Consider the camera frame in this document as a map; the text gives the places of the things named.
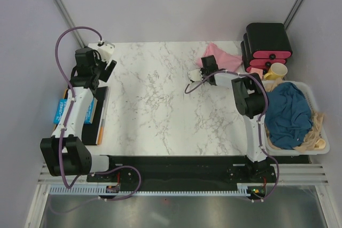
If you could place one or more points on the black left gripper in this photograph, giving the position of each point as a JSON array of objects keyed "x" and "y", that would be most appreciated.
[{"x": 106, "y": 72}]

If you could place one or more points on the black pink drawer unit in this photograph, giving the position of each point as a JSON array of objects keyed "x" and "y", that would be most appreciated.
[{"x": 263, "y": 44}]

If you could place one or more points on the blue treehouse book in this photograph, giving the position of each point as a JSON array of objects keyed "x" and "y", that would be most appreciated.
[{"x": 88, "y": 117}]

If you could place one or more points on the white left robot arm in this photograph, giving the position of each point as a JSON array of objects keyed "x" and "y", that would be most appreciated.
[{"x": 64, "y": 152}]

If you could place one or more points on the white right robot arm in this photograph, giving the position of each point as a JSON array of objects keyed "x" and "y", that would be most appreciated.
[{"x": 250, "y": 99}]

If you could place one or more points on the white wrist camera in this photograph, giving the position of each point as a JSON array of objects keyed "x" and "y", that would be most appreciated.
[
  {"x": 195, "y": 75},
  {"x": 105, "y": 49}
]

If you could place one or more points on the white slotted cable duct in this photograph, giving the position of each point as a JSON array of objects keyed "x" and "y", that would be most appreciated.
[{"x": 111, "y": 190}]

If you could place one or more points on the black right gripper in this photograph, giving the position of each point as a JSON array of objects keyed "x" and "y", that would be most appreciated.
[{"x": 202, "y": 71}]

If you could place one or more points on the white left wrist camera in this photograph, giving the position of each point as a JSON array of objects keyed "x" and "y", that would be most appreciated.
[{"x": 105, "y": 49}]

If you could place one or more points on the beige t shirt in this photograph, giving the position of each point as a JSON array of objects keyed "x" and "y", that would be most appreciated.
[{"x": 318, "y": 132}]

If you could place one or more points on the pink t shirt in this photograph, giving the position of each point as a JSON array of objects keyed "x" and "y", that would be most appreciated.
[{"x": 223, "y": 59}]

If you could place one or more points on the pink cube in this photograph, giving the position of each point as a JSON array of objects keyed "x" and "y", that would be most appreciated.
[{"x": 257, "y": 71}]

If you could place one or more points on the left aluminium frame post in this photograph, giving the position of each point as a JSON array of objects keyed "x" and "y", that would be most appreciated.
[{"x": 62, "y": 9}]

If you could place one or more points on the blue t shirt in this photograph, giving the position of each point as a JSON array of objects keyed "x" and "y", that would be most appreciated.
[{"x": 288, "y": 117}]

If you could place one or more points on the white plastic basket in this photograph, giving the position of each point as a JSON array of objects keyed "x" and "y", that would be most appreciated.
[{"x": 318, "y": 142}]

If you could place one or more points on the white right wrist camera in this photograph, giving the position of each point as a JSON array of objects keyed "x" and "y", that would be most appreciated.
[{"x": 195, "y": 75}]

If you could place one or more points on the black orange notebook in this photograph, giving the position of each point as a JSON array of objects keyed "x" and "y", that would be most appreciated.
[{"x": 91, "y": 133}]

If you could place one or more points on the yellow mug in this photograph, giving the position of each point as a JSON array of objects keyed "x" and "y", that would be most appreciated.
[{"x": 277, "y": 70}]

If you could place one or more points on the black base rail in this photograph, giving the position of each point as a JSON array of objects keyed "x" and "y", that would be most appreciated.
[{"x": 182, "y": 173}]

